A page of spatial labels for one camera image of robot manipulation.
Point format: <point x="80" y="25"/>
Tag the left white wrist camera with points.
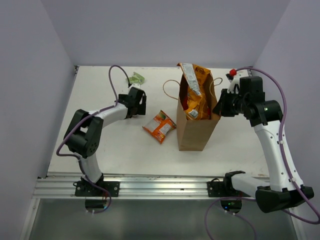
<point x="135" y="85"/>

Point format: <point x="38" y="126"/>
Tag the tall orange snack bag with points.
<point x="195" y="101"/>

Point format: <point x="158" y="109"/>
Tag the brown paper bag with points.
<point x="193" y="135"/>

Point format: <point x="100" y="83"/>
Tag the green snack packet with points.
<point x="136" y="78"/>

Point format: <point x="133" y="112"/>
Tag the aluminium rail frame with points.
<point x="62" y="185"/>

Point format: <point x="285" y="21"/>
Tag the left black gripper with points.
<point x="141" y="107"/>

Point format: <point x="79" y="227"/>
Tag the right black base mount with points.
<point x="216" y="188"/>

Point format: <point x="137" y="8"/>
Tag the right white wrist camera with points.
<point x="234" y="78"/>

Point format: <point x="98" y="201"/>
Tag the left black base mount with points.
<point x="85" y="189"/>

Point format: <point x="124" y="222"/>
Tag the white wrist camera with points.
<point x="234" y="78"/>
<point x="135" y="85"/>

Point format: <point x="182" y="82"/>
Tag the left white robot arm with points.
<point x="82" y="137"/>

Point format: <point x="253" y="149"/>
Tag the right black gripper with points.
<point x="221" y="108"/>

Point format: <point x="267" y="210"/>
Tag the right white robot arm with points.
<point x="285" y="189"/>

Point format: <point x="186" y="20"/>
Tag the small orange snack packet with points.
<point x="160" y="126"/>

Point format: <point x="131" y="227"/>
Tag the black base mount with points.
<point x="216" y="188"/>
<point x="85" y="189"/>

